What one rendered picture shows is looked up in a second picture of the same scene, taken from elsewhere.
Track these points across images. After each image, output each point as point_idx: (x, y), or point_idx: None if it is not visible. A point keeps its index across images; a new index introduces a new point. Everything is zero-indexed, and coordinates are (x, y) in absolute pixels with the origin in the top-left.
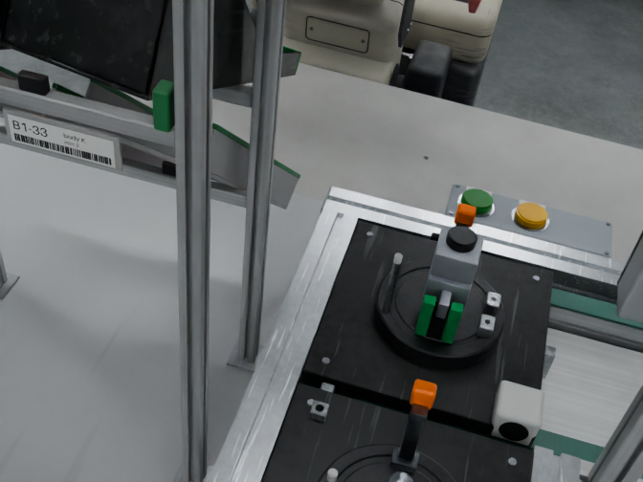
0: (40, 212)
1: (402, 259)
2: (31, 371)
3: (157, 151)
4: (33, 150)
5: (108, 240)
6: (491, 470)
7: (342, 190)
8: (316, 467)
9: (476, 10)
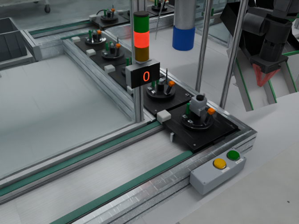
0: (285, 110)
1: (218, 126)
2: (234, 95)
3: None
4: None
5: (270, 115)
6: (156, 107)
7: (254, 133)
8: (177, 91)
9: (256, 83)
